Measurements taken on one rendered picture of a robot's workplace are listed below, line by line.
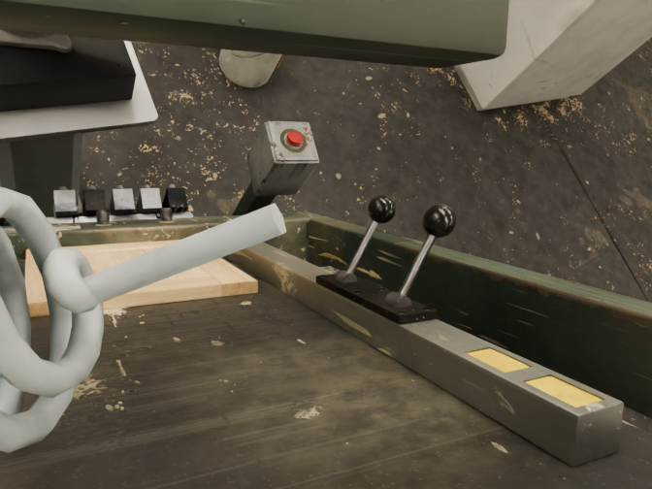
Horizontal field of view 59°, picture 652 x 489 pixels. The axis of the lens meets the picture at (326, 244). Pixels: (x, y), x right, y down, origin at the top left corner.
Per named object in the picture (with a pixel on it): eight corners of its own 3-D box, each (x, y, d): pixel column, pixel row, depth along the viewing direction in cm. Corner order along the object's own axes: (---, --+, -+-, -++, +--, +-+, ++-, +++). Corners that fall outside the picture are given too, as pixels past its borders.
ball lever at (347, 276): (345, 289, 77) (390, 201, 78) (360, 297, 73) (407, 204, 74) (323, 278, 75) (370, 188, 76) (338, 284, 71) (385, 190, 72)
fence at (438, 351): (229, 244, 126) (229, 227, 125) (619, 451, 43) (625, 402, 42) (207, 246, 124) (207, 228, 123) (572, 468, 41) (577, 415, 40)
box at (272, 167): (285, 158, 158) (309, 120, 143) (295, 196, 154) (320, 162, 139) (244, 158, 153) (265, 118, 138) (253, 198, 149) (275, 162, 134)
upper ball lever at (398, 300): (396, 313, 66) (446, 211, 67) (415, 323, 63) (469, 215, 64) (372, 301, 64) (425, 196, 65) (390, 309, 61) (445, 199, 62)
